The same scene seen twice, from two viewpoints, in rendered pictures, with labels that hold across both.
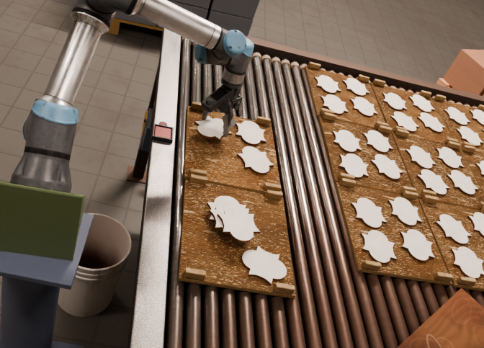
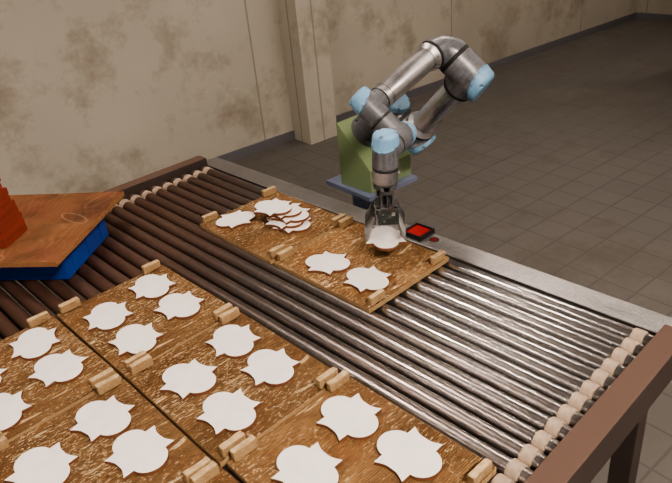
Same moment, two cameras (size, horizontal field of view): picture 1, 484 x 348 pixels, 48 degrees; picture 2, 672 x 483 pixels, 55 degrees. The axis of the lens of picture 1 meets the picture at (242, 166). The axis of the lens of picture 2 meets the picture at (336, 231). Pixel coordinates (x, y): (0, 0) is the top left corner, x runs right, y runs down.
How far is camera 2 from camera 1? 3.25 m
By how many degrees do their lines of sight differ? 110
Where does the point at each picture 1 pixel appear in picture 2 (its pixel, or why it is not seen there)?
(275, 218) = (258, 245)
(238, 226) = (270, 204)
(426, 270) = (91, 304)
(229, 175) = (328, 242)
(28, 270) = not seen: hidden behind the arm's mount
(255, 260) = (243, 216)
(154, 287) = (284, 188)
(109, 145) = not seen: outside the picture
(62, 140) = not seen: hidden behind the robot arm
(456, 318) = (60, 241)
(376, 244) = (155, 284)
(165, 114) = (448, 245)
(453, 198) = (60, 422)
